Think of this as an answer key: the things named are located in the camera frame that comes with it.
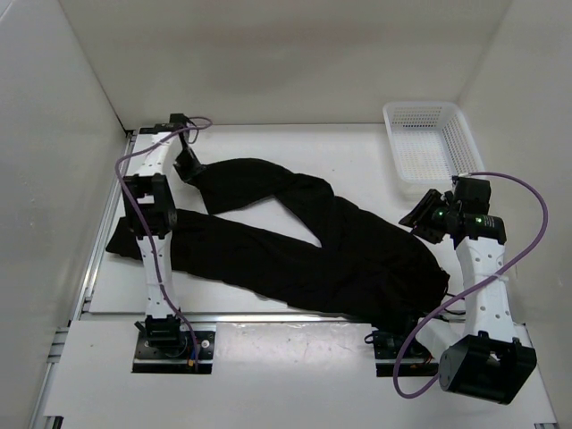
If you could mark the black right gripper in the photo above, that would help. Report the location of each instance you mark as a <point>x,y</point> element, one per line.
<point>419,215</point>

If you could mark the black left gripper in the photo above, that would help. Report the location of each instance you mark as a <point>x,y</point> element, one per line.
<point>194,172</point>

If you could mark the black trousers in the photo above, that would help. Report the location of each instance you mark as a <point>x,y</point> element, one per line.
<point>361,266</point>

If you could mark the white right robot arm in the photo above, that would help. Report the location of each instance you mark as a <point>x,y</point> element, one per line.
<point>487,360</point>

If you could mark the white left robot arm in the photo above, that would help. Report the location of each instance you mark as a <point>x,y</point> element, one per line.
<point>151,216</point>

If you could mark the black label sticker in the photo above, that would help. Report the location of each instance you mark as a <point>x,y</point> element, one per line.
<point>153,130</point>

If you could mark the white perforated plastic basket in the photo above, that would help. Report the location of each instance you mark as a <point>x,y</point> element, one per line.
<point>430,142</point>

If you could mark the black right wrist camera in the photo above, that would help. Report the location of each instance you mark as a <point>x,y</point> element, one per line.
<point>472,196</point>

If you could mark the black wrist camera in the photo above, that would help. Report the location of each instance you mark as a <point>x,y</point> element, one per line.
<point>178,121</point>
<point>472,196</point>

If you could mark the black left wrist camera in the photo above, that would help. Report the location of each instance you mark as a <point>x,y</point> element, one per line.
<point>178,121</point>

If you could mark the aluminium left side rail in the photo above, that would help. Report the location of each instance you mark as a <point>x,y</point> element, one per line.
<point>90,271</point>

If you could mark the aluminium rail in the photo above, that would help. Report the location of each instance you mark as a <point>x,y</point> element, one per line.
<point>90,271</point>
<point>207,318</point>

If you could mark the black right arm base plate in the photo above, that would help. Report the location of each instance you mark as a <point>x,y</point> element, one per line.
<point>417,361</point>

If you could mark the aluminium front rail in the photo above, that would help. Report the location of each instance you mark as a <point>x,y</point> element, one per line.
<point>207,318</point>

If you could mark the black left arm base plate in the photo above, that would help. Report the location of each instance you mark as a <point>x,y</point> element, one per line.
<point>178,360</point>

